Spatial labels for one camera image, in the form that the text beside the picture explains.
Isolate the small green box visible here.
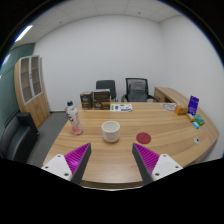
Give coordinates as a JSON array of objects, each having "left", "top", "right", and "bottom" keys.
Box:
[{"left": 193, "top": 114, "right": 206, "bottom": 127}]

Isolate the clear black-capped drink bottle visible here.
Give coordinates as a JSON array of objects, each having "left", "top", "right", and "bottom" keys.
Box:
[{"left": 64, "top": 100, "right": 84, "bottom": 136}]

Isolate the black leather sofa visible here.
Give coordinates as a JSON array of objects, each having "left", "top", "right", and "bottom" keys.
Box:
[{"left": 0, "top": 112, "right": 40, "bottom": 163}]

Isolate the wooden glass-door shelf cabinet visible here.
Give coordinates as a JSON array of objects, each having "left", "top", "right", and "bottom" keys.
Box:
[{"left": 13, "top": 54, "right": 51, "bottom": 129}]

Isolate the dark padded office chair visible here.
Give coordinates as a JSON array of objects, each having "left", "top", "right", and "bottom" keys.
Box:
[{"left": 95, "top": 79, "right": 118, "bottom": 103}]

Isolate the white ceramic mug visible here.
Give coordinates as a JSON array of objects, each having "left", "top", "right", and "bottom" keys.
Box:
[{"left": 101, "top": 120, "right": 121, "bottom": 144}]

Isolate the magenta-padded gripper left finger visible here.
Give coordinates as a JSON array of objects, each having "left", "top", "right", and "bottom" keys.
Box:
[{"left": 41, "top": 142, "right": 92, "bottom": 186}]

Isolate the large dark brown box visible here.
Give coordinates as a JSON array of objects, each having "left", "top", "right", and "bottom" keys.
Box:
[{"left": 92, "top": 88, "right": 112, "bottom": 111}]

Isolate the round clear glass dish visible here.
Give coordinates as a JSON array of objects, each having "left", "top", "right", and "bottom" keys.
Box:
[{"left": 162, "top": 102, "right": 178, "bottom": 112}]

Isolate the white green printed leaflet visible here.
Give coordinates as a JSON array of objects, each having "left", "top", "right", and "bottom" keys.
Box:
[{"left": 109, "top": 103, "right": 133, "bottom": 113}]

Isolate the black mesh office chair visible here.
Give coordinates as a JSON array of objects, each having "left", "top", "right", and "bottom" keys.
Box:
[{"left": 120, "top": 77, "right": 160, "bottom": 103}]

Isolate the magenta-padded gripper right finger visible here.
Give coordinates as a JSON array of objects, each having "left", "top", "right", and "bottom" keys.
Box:
[{"left": 131, "top": 142, "right": 184, "bottom": 186}]

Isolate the low wooden side desk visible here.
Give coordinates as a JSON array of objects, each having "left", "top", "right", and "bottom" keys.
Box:
[{"left": 153, "top": 86, "right": 190, "bottom": 106}]

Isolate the small orange box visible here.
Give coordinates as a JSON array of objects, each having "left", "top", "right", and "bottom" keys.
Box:
[{"left": 174, "top": 103, "right": 189, "bottom": 116}]

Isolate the small dark brown box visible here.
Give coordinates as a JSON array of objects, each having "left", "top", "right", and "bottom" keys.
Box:
[{"left": 79, "top": 91, "right": 94, "bottom": 110}]

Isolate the flat round red coaster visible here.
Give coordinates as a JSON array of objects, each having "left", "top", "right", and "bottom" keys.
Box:
[{"left": 135, "top": 132, "right": 152, "bottom": 145}]

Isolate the purple standing card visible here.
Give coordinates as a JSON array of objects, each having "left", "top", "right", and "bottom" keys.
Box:
[{"left": 187, "top": 95, "right": 200, "bottom": 116}]

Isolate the small yellow packet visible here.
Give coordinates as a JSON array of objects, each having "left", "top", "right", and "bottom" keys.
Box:
[{"left": 185, "top": 113, "right": 196, "bottom": 123}]

